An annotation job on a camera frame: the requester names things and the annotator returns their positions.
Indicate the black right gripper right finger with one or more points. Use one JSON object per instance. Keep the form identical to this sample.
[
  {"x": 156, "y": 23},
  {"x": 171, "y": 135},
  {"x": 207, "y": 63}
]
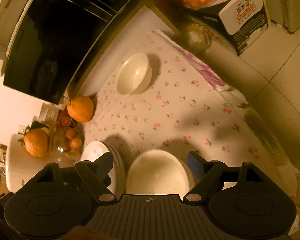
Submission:
[{"x": 241, "y": 201}]

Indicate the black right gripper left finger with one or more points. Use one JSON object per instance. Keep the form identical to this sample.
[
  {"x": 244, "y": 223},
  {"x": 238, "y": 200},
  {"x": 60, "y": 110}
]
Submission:
[{"x": 55, "y": 200}]

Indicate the white floral plate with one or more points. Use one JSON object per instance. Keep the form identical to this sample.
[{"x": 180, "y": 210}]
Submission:
[{"x": 105, "y": 165}]

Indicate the cream bowl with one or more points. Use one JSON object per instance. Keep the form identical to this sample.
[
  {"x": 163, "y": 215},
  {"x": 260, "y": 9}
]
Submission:
[
  {"x": 134, "y": 75},
  {"x": 159, "y": 172}
]

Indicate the white round bowl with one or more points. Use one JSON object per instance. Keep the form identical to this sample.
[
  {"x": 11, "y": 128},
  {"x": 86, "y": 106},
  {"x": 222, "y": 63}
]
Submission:
[{"x": 211, "y": 177}]

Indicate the blue patterned plate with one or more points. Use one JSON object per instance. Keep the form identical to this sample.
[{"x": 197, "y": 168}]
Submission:
[{"x": 121, "y": 169}]

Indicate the cream Changhong air fryer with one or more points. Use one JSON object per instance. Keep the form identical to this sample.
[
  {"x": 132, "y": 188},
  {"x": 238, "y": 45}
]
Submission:
[{"x": 21, "y": 166}]

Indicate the glass jar of kumquats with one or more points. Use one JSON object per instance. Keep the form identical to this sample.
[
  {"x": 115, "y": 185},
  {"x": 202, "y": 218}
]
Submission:
[{"x": 66, "y": 144}]

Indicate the large orange citrus on jar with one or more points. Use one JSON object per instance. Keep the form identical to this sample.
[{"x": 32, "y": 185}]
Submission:
[{"x": 36, "y": 139}]

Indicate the stacked metal lid jars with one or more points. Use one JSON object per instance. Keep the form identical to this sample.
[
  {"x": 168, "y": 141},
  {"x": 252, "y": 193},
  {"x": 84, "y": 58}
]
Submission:
[{"x": 54, "y": 118}]

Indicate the large orange citrus on table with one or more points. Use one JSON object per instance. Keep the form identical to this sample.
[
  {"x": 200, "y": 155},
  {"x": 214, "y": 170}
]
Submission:
[{"x": 81, "y": 108}]

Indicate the cherry print tablecloth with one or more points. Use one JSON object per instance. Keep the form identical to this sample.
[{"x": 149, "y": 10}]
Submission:
[{"x": 188, "y": 107}]

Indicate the black Midea microwave oven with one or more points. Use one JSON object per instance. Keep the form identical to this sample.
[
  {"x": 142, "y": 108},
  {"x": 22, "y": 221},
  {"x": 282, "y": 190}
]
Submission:
[{"x": 44, "y": 43}]

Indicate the white Ganten carton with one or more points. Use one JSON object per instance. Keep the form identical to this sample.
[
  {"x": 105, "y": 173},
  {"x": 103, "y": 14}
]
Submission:
[{"x": 234, "y": 24}]

